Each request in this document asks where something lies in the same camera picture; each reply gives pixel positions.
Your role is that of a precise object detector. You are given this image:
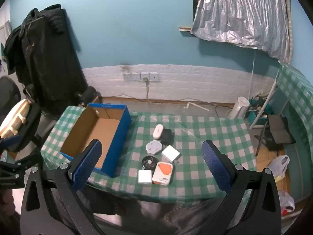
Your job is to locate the green checked cloth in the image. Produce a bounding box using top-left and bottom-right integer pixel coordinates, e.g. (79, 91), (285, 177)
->
(276, 62), (313, 157)

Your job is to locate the blue cardboard box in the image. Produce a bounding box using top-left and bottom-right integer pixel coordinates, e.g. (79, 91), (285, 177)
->
(60, 103), (132, 178)

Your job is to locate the white wall socket row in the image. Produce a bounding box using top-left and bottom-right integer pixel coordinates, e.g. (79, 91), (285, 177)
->
(123, 72), (159, 82)

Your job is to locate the white octagonal plug adapter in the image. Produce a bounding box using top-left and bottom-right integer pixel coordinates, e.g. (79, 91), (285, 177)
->
(146, 140), (162, 155)

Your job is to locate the wooden slatted rack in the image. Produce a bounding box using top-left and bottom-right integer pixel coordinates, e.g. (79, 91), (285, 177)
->
(0, 100), (32, 139)

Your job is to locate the grey plug cable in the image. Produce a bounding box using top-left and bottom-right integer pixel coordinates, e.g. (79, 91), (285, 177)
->
(143, 77), (151, 101)

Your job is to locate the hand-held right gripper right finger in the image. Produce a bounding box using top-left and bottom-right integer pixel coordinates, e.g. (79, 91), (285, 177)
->
(201, 140), (282, 235)

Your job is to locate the black hanging jacket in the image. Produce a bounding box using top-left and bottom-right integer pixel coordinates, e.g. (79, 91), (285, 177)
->
(3, 4), (89, 115)

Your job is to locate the small white charger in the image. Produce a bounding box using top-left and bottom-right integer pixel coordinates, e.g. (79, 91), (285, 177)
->
(138, 170), (152, 184)

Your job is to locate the green checked tablecloth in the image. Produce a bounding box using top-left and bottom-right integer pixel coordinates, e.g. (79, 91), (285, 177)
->
(40, 106), (257, 203)

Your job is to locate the silver foil curtain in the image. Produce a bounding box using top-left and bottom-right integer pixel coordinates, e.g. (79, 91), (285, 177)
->
(191, 0), (292, 63)

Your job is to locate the white cylindrical appliance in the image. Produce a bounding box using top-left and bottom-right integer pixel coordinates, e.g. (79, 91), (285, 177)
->
(231, 96), (250, 119)

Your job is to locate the white orange power bank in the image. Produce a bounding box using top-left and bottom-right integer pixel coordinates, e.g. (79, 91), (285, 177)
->
(152, 162), (174, 186)

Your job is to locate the white oval case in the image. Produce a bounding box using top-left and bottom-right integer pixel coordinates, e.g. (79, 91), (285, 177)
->
(152, 124), (164, 139)

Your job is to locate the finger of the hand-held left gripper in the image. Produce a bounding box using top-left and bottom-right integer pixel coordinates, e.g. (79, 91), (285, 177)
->
(0, 135), (23, 153)
(0, 152), (41, 189)

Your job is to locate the black round filter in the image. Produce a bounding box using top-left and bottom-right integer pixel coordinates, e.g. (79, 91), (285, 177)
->
(141, 155), (158, 170)

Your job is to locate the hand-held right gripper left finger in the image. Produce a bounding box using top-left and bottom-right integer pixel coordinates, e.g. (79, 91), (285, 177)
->
(21, 139), (105, 235)

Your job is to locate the large white charger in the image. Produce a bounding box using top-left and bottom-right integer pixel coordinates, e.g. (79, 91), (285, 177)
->
(161, 145), (181, 164)

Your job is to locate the black folding stool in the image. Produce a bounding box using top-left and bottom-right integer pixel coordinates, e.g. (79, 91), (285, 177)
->
(254, 114), (296, 156)

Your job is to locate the black charger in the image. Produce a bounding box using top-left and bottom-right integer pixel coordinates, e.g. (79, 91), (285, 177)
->
(162, 129), (173, 144)

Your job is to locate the white plastic bag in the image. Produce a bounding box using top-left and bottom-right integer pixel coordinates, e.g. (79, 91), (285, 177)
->
(277, 190), (295, 217)
(265, 155), (290, 182)

